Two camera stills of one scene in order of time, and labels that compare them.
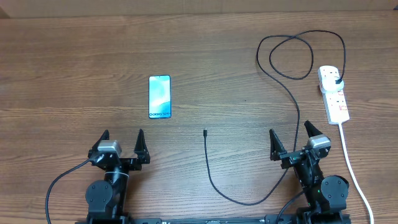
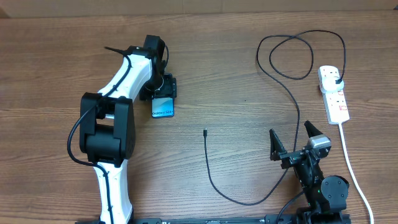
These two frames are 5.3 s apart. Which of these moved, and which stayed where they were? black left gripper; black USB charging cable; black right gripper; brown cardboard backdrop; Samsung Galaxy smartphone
Moved: black left gripper; black USB charging cable
Stayed: Samsung Galaxy smartphone; black right gripper; brown cardboard backdrop
